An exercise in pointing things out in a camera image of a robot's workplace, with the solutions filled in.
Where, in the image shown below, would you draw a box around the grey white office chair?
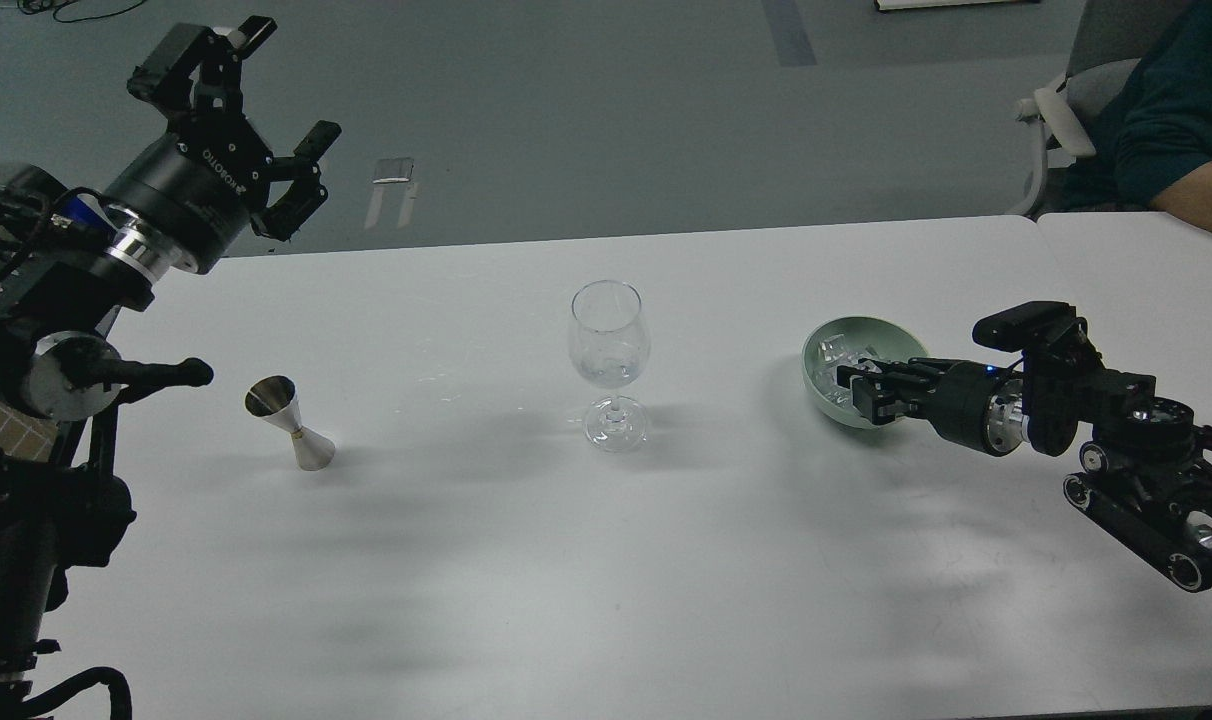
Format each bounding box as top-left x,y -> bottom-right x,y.
1008,1 -> 1191,218

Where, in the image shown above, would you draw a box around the checkered beige cloth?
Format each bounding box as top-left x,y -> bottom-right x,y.
0,281 -> 78,465

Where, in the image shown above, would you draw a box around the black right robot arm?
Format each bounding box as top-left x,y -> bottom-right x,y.
834,301 -> 1212,593

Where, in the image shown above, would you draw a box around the steel cocktail jigger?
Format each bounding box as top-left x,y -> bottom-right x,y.
242,375 -> 336,472

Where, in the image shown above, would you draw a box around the green bowl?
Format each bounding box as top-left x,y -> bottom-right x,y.
801,316 -> 927,430

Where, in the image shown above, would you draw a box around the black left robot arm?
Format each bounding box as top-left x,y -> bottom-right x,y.
0,15 -> 341,719

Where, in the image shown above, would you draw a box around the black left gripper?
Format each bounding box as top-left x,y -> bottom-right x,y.
104,15 -> 342,274

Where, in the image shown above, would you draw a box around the person in teal sweater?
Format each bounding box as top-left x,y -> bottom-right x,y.
1061,1 -> 1212,233

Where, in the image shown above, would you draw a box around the clear ice cubes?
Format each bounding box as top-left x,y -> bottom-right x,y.
813,335 -> 882,407

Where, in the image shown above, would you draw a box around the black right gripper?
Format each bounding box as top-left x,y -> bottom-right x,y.
835,358 -> 1027,457

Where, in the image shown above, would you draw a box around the black floor cable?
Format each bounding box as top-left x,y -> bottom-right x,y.
0,0 -> 152,42

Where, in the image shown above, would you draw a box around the metal floor plate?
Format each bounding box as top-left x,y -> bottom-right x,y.
370,156 -> 415,185

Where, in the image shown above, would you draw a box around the clear wine glass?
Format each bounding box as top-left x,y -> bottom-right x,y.
568,281 -> 651,455

